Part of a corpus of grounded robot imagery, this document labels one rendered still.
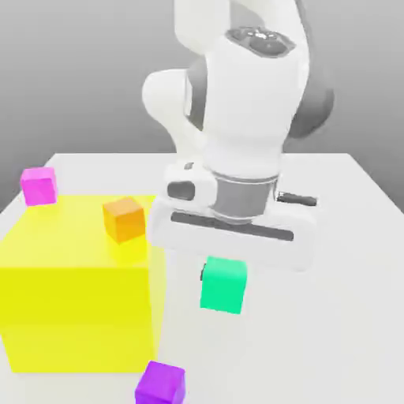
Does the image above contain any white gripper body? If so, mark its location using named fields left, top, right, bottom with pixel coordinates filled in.
left=147, top=194, right=318, bottom=273

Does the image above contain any small purple cube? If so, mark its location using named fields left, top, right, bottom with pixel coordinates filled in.
left=134, top=360, right=186, bottom=404

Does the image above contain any small pink cube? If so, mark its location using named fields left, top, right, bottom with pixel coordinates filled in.
left=20, top=166, right=58, bottom=207

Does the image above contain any small green cube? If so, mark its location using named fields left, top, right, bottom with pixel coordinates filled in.
left=199, top=256, right=249, bottom=316

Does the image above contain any large yellow box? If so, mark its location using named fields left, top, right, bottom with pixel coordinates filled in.
left=0, top=194, right=167, bottom=374

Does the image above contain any small orange cube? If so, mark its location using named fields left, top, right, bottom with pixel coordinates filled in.
left=102, top=196, right=147, bottom=245

